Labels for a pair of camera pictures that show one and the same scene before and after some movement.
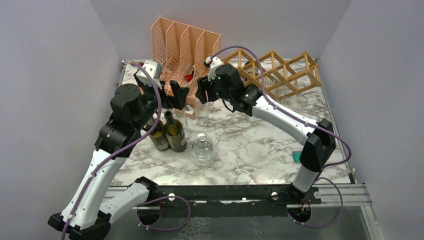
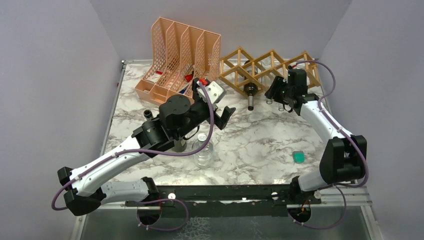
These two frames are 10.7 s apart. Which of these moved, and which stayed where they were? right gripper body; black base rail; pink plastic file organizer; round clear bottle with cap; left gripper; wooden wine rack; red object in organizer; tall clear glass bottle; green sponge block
Moved: right gripper body; tall clear glass bottle; left gripper
Stayed: green sponge block; red object in organizer; pink plastic file organizer; round clear bottle with cap; wooden wine rack; black base rail
